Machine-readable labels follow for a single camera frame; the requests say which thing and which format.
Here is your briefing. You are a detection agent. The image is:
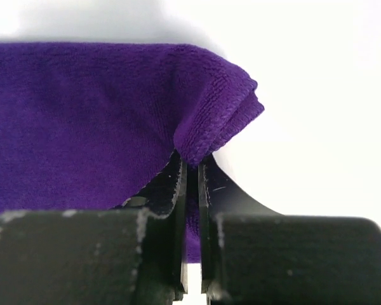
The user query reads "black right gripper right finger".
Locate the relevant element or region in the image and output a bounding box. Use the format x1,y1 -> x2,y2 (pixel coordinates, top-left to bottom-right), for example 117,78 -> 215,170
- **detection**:
198,156 -> 381,304

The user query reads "purple towel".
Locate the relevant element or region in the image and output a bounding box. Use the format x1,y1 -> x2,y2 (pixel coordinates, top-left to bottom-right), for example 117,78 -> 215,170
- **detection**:
0,41 -> 265,264

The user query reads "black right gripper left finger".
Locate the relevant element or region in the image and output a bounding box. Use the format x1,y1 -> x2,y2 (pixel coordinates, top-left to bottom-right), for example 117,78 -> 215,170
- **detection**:
0,152 -> 187,305

